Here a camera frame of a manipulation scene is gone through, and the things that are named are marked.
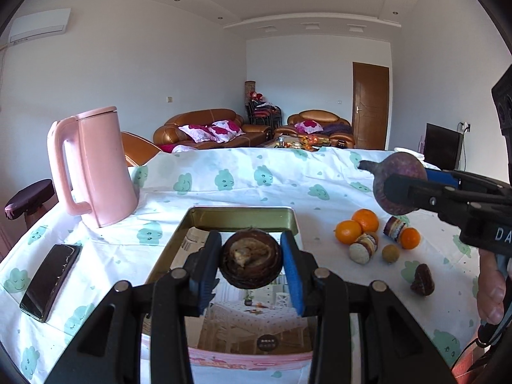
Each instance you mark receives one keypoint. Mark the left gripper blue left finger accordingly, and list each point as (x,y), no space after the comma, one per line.
(202,270)

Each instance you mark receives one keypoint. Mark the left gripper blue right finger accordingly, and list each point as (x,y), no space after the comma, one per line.
(299,267)

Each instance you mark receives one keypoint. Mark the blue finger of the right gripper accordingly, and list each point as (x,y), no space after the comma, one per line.
(435,197)
(467,181)

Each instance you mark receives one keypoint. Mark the purple passion fruit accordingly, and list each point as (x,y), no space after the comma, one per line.
(392,179)

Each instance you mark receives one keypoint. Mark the small orange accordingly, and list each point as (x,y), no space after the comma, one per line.
(409,238)

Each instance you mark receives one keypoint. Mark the brown mangosteen fruit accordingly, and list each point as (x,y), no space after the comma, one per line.
(250,259)

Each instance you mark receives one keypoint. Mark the medium orange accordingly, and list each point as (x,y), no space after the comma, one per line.
(348,231)

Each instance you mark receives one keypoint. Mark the large orange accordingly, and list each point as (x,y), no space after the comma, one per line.
(367,219)

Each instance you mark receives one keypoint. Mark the brown longan fruit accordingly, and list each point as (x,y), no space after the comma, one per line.
(390,253)

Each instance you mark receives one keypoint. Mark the person's right hand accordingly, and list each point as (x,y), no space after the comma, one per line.
(491,289)

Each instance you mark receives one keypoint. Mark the black monitor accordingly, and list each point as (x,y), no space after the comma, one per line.
(442,147)

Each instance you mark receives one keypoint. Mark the pink rectangular tin box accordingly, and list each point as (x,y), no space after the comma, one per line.
(252,329)

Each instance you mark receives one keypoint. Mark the brown wooden door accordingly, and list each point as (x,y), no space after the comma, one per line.
(371,100)

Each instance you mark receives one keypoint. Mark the brown leather armchair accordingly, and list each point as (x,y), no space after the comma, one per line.
(319,123)

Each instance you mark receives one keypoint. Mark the coffee table with clutter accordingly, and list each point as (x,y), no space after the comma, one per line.
(310,142)

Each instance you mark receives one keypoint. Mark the pink electric kettle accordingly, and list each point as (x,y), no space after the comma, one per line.
(88,167)

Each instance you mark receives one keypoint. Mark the brown leather chair back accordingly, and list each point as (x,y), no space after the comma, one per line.
(137,150)

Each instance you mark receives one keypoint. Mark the white cloud-print tablecloth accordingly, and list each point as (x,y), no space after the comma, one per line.
(323,189)

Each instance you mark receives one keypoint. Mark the brown leather long sofa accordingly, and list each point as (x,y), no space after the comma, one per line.
(209,129)

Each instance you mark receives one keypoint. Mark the stacked dark chairs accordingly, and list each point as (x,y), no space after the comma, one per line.
(259,110)

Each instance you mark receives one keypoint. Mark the black smartphone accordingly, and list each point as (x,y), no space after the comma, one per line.
(47,281)

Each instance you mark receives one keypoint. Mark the dark purple stool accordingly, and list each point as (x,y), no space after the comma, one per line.
(30,202)

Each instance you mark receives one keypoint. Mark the white wall air conditioner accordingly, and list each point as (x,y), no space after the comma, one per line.
(38,25)

